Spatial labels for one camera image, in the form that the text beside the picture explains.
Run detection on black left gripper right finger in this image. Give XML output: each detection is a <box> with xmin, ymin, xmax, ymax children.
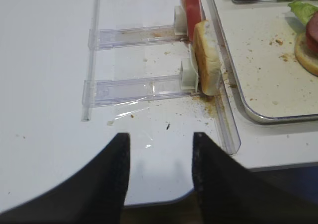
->
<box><xmin>192</xmin><ymin>133</ymin><xmax>318</xmax><ymax>224</ymax></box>

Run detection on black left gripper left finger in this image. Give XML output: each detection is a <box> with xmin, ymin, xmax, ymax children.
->
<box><xmin>0</xmin><ymin>133</ymin><xmax>130</xmax><ymax>224</ymax></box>

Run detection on red meat patty slices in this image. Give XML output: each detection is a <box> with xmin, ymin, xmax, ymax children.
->
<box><xmin>305</xmin><ymin>12</ymin><xmax>318</xmax><ymax>54</ymax></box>

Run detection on upright tomato slice left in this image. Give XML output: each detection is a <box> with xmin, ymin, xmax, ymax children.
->
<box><xmin>185</xmin><ymin>0</ymin><xmax>201</xmax><ymax>42</ymax></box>

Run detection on lettuce leaf on tray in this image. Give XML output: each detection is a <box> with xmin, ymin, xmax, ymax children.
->
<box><xmin>288</xmin><ymin>1</ymin><xmax>318</xmax><ymax>25</ymax></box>

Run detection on clear left lower track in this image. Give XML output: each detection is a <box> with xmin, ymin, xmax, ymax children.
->
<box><xmin>82</xmin><ymin>75</ymin><xmax>201</xmax><ymax>108</ymax></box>

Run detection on clear track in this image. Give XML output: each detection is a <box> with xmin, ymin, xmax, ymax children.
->
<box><xmin>88</xmin><ymin>25</ymin><xmax>189</xmax><ymax>51</ymax></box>
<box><xmin>82</xmin><ymin>75</ymin><xmax>201</xmax><ymax>108</ymax></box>

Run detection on white pusher block lower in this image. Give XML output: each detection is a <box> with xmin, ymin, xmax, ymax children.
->
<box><xmin>180</xmin><ymin>44</ymin><xmax>199</xmax><ymax>92</ymax></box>

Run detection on white pusher block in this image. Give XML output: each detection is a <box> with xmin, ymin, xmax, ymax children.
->
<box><xmin>173</xmin><ymin>0</ymin><xmax>187</xmax><ymax>35</ymax></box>
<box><xmin>180</xmin><ymin>44</ymin><xmax>199</xmax><ymax>92</ymax></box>

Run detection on upright bun half left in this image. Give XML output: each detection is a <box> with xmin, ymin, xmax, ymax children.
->
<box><xmin>193</xmin><ymin>20</ymin><xmax>221</xmax><ymax>96</ymax></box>

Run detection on bottom bun on tray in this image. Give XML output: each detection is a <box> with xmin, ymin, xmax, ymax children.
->
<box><xmin>294</xmin><ymin>33</ymin><xmax>318</xmax><ymax>76</ymax></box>

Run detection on clear left upper track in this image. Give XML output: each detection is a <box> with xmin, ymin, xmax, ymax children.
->
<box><xmin>88</xmin><ymin>25</ymin><xmax>189</xmax><ymax>51</ymax></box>

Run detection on metal baking tray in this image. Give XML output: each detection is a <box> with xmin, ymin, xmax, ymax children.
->
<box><xmin>212</xmin><ymin>0</ymin><xmax>318</xmax><ymax>123</ymax></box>

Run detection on white pusher block upper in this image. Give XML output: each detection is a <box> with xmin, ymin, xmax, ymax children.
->
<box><xmin>173</xmin><ymin>0</ymin><xmax>187</xmax><ymax>35</ymax></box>

